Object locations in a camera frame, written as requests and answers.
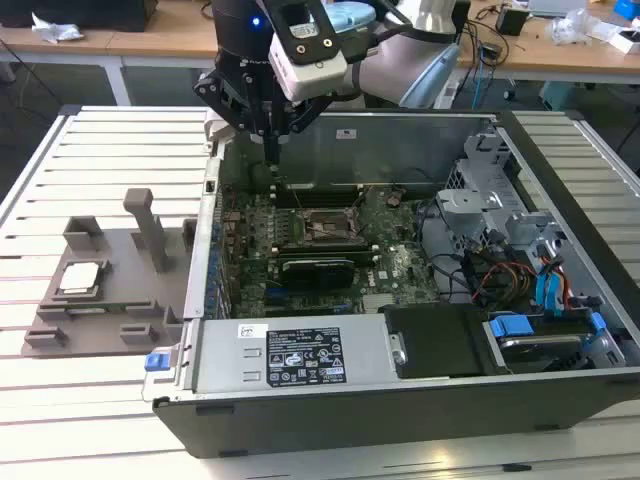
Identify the silver CPU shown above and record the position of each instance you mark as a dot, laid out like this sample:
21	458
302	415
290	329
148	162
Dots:
80	277

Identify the clear plastic bag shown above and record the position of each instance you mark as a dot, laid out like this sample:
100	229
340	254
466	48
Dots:
570	27

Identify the hard disk in blue carrier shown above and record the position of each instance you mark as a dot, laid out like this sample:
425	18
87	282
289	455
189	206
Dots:
511	328

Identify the small black electronic module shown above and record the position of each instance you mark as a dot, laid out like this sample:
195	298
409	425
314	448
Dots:
491	52

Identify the black computer tower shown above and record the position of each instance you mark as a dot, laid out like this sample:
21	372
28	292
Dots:
462	15

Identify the grey plastic case latch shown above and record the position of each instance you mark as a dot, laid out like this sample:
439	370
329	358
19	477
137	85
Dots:
215	130

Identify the black RAM slot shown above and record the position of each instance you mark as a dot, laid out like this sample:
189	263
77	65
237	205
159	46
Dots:
320	245
325	190
325	201
362	257

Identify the grey flat device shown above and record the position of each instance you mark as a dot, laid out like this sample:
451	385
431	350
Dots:
555	6

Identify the white cardboard box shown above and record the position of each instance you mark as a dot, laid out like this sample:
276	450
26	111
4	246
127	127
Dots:
627	45

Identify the blue case latch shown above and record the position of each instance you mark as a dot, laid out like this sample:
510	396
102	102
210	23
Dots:
155	362

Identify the large black box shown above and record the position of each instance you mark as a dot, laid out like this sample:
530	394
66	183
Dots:
75	12

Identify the round coin cell battery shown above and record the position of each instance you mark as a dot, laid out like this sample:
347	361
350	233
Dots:
394	199

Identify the small silver chipset heatsink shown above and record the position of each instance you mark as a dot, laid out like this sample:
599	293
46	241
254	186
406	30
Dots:
379	303

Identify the green motherboard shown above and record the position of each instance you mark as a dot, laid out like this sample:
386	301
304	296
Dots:
400	260

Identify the silver metal drive cage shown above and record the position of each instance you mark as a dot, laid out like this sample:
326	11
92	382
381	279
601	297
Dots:
467	200

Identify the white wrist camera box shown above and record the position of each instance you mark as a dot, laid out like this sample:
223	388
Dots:
315	75

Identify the black plastic shroud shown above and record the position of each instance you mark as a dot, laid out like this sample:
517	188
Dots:
435	340

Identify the thin metal locking lever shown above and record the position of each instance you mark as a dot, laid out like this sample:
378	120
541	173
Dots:
299	200
360	199

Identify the wooden desk white frame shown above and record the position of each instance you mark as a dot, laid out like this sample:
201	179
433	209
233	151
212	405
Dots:
150	42

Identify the silver power supply unit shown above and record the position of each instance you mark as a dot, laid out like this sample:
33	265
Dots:
225	360

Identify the CPU socket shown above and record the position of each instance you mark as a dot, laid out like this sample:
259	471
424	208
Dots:
327	230

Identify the teal storage box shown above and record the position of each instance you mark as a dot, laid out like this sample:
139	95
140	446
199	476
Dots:
565	95

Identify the black open PC case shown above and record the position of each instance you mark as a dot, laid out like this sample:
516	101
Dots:
350	425

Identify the blue box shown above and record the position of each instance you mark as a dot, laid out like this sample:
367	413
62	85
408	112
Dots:
627	9

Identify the black graphics card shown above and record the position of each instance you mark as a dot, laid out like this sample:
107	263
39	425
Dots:
315	272

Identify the crumpled white paper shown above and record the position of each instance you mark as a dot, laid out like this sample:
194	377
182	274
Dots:
55	31

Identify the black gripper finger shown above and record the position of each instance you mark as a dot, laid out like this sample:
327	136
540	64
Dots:
210	92
307	114

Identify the grey parts rack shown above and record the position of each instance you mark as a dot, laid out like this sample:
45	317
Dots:
115	280

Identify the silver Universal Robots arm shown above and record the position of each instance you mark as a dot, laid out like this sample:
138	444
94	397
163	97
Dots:
390	70

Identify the green RAM stick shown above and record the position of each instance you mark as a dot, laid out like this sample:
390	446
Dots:
90	312

